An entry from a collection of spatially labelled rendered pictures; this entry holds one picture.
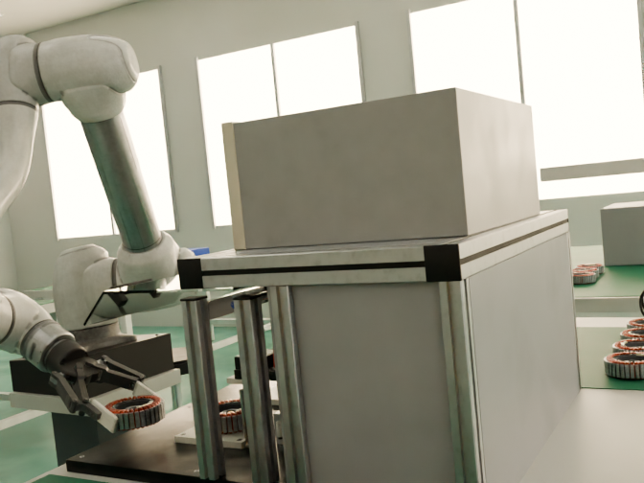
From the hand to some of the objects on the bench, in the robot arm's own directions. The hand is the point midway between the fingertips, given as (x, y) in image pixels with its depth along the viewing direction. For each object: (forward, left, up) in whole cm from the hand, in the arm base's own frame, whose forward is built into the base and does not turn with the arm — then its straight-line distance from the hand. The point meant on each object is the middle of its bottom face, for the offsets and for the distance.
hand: (132, 410), depth 136 cm
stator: (+12, +13, -6) cm, 18 cm away
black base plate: (+10, +25, -9) cm, 28 cm away
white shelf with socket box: (+42, +126, -11) cm, 134 cm away
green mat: (+15, +93, -9) cm, 94 cm away
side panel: (+56, +3, -12) cm, 57 cm away
